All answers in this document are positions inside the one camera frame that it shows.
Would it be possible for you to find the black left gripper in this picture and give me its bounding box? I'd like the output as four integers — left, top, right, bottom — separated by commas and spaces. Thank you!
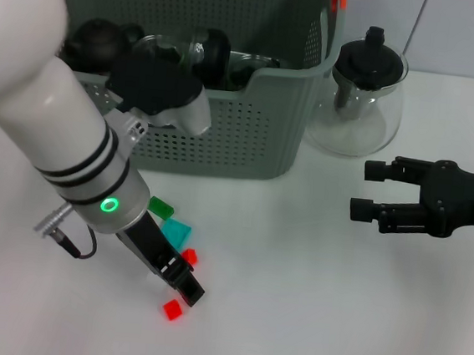
110, 207, 214, 310

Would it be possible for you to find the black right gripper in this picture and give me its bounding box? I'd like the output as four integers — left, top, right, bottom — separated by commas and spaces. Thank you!
347, 150, 474, 243

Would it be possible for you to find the glass teacup with black sleeve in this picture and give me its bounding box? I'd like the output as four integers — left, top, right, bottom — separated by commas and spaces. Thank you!
186, 26, 234, 90
227, 50, 283, 94
130, 32, 189, 68

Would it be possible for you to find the grey-green perforated storage bin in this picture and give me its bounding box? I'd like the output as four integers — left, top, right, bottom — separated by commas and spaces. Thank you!
32, 0, 349, 190

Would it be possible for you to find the orange-red small square brick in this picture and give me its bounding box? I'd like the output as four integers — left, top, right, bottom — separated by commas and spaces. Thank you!
161, 298, 185, 322

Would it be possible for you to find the small red stud brick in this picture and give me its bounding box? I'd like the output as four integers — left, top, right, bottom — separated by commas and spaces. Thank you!
180, 247, 200, 266

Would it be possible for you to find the teal square brick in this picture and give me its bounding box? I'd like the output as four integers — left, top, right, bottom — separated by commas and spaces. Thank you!
158, 216, 194, 254

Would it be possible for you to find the opaque green two-stud brick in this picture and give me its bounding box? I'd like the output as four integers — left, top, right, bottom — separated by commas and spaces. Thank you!
147, 196, 176, 221

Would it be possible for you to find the glass teapot with black lid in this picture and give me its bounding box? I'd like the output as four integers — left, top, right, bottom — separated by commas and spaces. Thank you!
302, 20, 414, 161

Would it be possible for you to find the black clay teapot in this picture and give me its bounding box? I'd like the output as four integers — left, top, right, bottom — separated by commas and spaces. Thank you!
58, 16, 147, 79

